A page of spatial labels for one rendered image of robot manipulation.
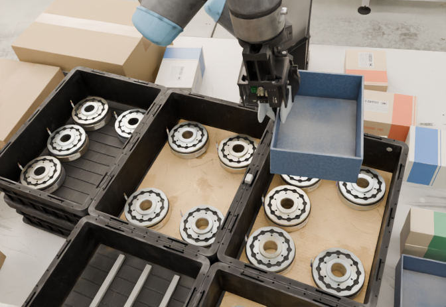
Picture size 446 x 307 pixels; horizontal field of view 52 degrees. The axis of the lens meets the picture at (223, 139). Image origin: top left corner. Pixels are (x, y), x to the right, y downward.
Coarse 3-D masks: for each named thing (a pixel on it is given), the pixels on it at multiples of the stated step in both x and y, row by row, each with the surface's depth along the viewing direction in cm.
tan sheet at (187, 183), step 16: (208, 128) 121; (160, 160) 116; (176, 160) 115; (192, 160) 115; (208, 160) 114; (160, 176) 113; (176, 176) 112; (192, 176) 112; (208, 176) 111; (224, 176) 111; (240, 176) 110; (176, 192) 109; (192, 192) 109; (208, 192) 108; (224, 192) 108; (176, 208) 106; (224, 208) 105; (176, 224) 103
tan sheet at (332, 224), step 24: (312, 192) 105; (336, 192) 105; (264, 216) 103; (312, 216) 102; (336, 216) 101; (360, 216) 100; (312, 240) 98; (336, 240) 97; (360, 240) 97; (312, 264) 94
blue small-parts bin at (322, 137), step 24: (312, 72) 86; (312, 96) 91; (336, 96) 90; (360, 96) 83; (288, 120) 88; (312, 120) 87; (336, 120) 87; (360, 120) 79; (288, 144) 84; (312, 144) 84; (336, 144) 83; (360, 144) 75; (288, 168) 79; (312, 168) 77; (336, 168) 76
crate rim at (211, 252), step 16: (192, 96) 115; (208, 96) 115; (256, 112) 110; (144, 128) 110; (272, 128) 106; (256, 160) 100; (112, 176) 102; (240, 192) 95; (128, 224) 93; (160, 240) 90; (176, 240) 90; (208, 256) 87
